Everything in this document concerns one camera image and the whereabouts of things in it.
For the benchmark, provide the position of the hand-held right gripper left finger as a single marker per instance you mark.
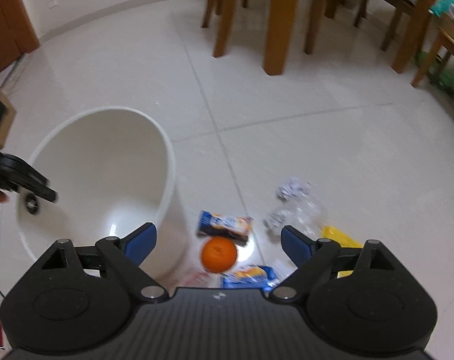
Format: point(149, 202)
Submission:
point(141, 240)

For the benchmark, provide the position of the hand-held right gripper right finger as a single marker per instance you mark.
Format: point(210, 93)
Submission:
point(293, 243)

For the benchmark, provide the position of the pink and white paper scrap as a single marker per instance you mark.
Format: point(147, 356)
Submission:
point(195, 280)

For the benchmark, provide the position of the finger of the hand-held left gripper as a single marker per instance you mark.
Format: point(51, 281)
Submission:
point(27, 178)
point(32, 203)

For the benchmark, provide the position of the blue snack packet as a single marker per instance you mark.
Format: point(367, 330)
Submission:
point(249, 276)
point(224, 225)

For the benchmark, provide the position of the wooden door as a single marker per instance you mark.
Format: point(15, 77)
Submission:
point(8, 18)

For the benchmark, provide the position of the clear crushed plastic bottle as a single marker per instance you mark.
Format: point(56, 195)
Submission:
point(302, 210)

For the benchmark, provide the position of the yellow plastic wrapper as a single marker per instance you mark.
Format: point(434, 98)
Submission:
point(339, 237)

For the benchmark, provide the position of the wooden dining table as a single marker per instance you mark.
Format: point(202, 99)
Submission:
point(281, 18)

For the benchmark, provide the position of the orange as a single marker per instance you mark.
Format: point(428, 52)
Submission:
point(218, 255)

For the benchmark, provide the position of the green packets pile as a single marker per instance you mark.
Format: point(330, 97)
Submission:
point(447, 78)

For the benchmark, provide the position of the wooden chair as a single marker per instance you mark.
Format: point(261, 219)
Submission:
point(450, 43)
point(388, 0)
point(227, 11)

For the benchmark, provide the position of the white plastic bin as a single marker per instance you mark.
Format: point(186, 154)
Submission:
point(110, 180)

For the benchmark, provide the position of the cardboard box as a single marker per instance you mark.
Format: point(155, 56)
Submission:
point(6, 117)

